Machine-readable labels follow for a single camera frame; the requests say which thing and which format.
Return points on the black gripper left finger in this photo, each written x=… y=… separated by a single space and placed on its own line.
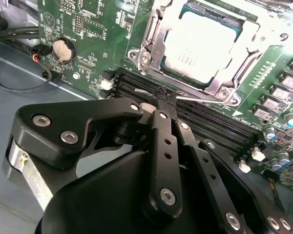
x=63 y=117

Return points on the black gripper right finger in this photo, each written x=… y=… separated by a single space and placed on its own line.
x=210 y=170

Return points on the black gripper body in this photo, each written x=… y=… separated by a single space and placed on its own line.
x=100 y=207

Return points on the metal CPU socket cover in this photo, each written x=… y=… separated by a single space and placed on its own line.
x=158 y=41

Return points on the silver CPU plate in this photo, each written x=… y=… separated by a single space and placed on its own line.
x=197 y=48

